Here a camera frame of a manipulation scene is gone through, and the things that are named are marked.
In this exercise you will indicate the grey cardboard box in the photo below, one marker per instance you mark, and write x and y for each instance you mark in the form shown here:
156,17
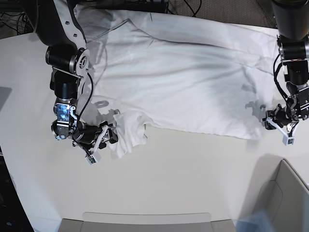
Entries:
283,203

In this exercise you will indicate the white T-shirt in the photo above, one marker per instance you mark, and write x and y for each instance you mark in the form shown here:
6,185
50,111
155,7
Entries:
177,73

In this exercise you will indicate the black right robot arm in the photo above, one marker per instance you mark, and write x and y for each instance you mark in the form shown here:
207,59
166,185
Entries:
55,24

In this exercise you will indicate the blue translucent object corner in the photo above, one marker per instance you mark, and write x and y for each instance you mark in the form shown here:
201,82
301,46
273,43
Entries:
257,222

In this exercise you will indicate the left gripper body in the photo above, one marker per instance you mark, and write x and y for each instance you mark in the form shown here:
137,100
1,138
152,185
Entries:
279,118

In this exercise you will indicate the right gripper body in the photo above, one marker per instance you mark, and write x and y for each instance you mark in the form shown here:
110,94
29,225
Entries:
89,138

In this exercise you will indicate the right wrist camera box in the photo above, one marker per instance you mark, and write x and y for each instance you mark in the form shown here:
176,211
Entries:
93,158

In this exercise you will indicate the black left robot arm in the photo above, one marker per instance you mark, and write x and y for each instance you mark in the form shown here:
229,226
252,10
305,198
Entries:
291,76

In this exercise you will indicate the grey laptop corner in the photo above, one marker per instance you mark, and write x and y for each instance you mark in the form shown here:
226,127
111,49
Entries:
4,95

